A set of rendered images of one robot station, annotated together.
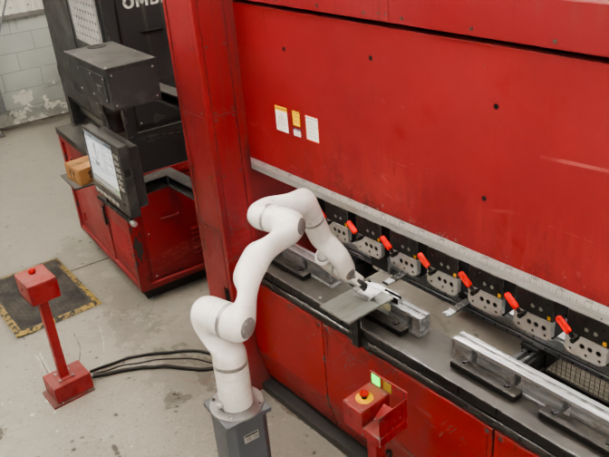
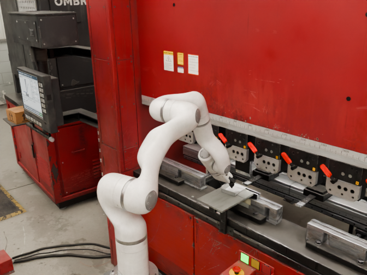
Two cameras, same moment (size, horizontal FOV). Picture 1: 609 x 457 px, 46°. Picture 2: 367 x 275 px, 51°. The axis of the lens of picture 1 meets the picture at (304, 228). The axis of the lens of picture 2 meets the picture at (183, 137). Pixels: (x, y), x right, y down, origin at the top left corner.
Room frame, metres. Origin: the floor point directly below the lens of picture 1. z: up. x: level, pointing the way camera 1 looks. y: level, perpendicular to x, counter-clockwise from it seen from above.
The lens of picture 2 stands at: (0.72, 0.21, 2.03)
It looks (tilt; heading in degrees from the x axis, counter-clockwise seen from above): 20 degrees down; 354
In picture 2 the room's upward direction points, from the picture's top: 1 degrees counter-clockwise
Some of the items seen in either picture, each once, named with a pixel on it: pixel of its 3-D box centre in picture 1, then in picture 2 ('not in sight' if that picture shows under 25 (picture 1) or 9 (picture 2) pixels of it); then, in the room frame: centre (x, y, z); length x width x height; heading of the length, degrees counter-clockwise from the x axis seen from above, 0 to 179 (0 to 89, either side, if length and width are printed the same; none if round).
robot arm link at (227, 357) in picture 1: (218, 330); (122, 205); (1.99, 0.32, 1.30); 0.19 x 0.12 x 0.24; 52
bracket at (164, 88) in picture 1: (154, 99); (72, 53); (3.51, 0.69, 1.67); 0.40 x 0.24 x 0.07; 37
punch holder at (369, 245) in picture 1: (375, 234); (240, 143); (2.66, -0.30, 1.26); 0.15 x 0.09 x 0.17; 37
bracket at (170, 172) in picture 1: (169, 189); (80, 120); (3.51, 0.69, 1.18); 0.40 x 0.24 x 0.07; 37
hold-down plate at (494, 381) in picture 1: (485, 377); (337, 255); (2.13, -0.63, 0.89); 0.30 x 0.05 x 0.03; 37
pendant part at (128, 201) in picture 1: (117, 167); (41, 97); (3.25, 0.88, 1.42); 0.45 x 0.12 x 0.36; 34
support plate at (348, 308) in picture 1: (356, 302); (225, 197); (2.55, -0.19, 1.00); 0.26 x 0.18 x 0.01; 127
